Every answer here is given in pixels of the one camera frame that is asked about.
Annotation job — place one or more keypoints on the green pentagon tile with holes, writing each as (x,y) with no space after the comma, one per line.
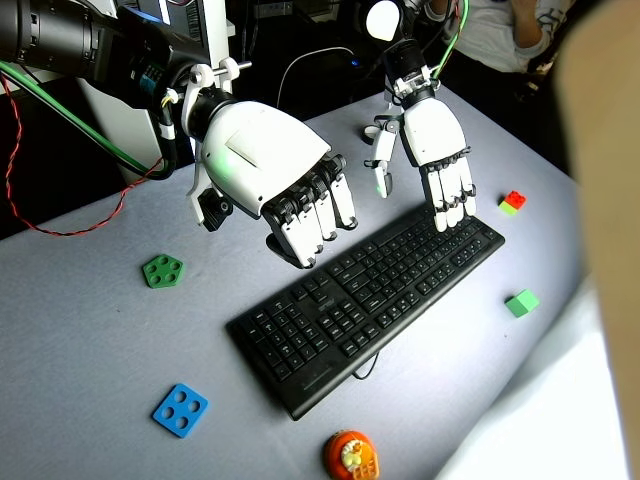
(163,272)

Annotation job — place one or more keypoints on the black computer keyboard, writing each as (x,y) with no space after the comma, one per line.
(360,305)

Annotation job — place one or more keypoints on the grey table cloth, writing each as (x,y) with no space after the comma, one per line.
(100,340)

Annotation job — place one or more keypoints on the light green toy brick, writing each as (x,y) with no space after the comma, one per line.
(507,208)

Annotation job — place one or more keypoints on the person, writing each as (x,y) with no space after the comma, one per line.
(495,30)

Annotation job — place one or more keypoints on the red toy brick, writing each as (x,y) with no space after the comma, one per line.
(516,199)

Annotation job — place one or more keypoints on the blue square tile with holes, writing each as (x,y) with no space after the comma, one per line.
(181,411)

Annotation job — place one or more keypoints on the green cube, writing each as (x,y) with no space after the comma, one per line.
(522,304)

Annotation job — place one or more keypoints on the orange toy cake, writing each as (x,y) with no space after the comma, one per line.
(350,455)

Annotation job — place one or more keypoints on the beige cardboard panel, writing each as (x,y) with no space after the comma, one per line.
(605,150)

